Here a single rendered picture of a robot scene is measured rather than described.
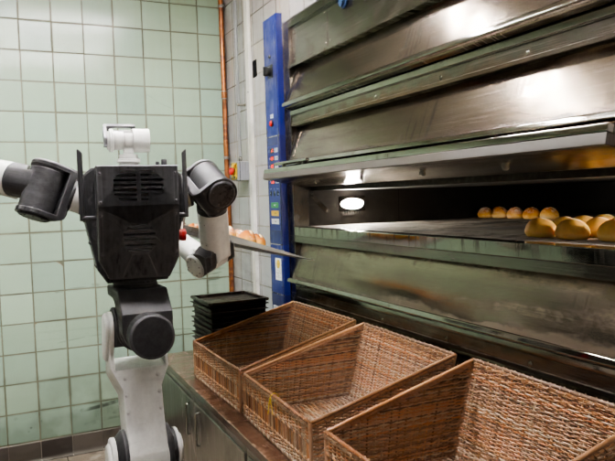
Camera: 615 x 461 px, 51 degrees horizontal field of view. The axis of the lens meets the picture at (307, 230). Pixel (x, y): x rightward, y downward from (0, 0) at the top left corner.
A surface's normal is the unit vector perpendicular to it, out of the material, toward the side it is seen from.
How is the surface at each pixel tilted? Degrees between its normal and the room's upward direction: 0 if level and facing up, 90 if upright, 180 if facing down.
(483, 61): 90
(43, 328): 90
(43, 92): 90
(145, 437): 60
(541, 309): 70
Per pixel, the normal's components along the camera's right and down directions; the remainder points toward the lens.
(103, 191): 0.37, 0.03
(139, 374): 0.40, -0.25
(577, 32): -0.90, 0.05
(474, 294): -0.86, -0.29
